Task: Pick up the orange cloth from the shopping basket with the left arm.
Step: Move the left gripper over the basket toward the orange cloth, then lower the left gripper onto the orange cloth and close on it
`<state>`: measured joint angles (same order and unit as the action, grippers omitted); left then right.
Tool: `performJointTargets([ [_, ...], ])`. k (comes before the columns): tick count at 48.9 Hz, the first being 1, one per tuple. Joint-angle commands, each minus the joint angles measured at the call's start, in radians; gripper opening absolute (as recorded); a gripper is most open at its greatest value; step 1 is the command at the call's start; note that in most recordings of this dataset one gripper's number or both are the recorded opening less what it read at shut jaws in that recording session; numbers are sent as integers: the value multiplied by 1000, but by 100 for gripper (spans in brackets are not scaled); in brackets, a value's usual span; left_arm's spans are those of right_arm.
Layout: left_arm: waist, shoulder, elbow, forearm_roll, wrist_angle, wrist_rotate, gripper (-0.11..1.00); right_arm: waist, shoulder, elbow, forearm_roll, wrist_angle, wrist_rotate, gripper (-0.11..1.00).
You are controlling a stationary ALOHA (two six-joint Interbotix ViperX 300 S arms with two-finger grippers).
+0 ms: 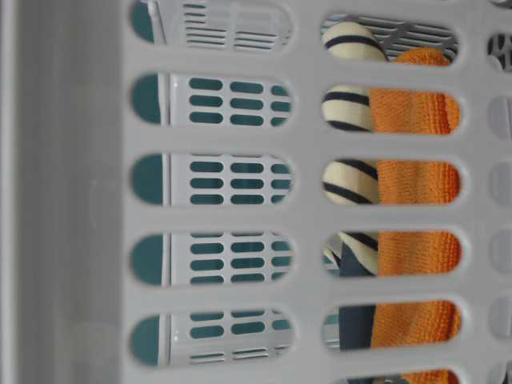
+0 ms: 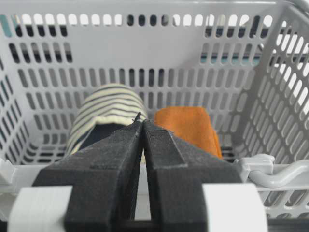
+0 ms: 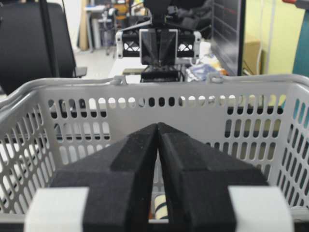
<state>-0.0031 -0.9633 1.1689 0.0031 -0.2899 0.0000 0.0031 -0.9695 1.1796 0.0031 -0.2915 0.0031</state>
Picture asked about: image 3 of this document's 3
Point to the right gripper black foam left finger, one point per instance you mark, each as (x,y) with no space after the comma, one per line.
(108,191)

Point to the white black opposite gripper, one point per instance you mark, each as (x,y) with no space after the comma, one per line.
(158,46)

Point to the right gripper black foam right finger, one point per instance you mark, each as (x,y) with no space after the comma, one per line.
(211,191)

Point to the grey plastic shopping basket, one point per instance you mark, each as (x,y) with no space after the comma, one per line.
(49,123)

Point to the cream black striped item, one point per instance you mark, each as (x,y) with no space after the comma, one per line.
(160,205)

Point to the pile of cloths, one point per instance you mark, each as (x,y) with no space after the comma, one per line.
(199,68)

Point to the black monitor panel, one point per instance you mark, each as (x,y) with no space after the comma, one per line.
(227,34)

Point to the cardboard box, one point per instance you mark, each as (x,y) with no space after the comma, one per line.
(250,53)

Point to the black office chair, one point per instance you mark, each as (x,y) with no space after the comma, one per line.
(24,50)

